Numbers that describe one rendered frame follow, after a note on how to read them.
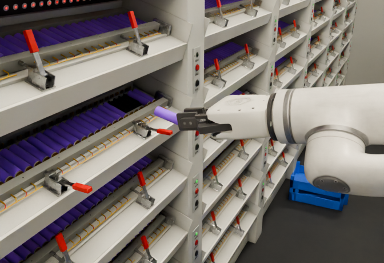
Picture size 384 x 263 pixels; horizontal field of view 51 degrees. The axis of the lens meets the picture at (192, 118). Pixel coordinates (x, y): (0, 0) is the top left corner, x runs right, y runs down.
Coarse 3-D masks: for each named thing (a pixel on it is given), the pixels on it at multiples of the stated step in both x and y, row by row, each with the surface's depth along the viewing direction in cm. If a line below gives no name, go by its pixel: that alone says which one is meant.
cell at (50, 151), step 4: (32, 136) 78; (28, 140) 77; (32, 140) 77; (36, 140) 77; (32, 144) 77; (36, 144) 77; (40, 144) 77; (44, 144) 77; (40, 148) 76; (44, 148) 76; (48, 148) 76; (44, 152) 76; (48, 152) 76; (52, 152) 76
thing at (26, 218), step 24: (120, 96) 105; (168, 96) 106; (120, 144) 87; (144, 144) 90; (96, 168) 78; (120, 168) 84; (48, 192) 69; (72, 192) 71; (0, 216) 62; (24, 216) 64; (48, 216) 68; (0, 240) 59; (24, 240) 65
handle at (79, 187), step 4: (60, 176) 69; (60, 180) 70; (64, 180) 70; (64, 184) 69; (68, 184) 68; (72, 184) 68; (76, 184) 68; (80, 184) 68; (76, 188) 67; (80, 188) 67; (84, 188) 67; (88, 188) 66; (84, 192) 67; (88, 192) 66
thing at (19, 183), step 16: (144, 112) 97; (112, 128) 87; (128, 128) 92; (80, 144) 79; (96, 144) 82; (112, 144) 85; (48, 160) 73; (64, 160) 75; (32, 176) 68; (0, 192) 63; (16, 192) 66; (32, 192) 67
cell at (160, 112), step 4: (156, 108) 72; (160, 108) 72; (156, 112) 72; (160, 112) 72; (164, 112) 71; (168, 112) 71; (172, 112) 71; (160, 116) 72; (164, 116) 71; (168, 116) 71; (172, 116) 71; (176, 116) 71; (168, 120) 71; (172, 120) 71; (176, 120) 70; (176, 124) 71
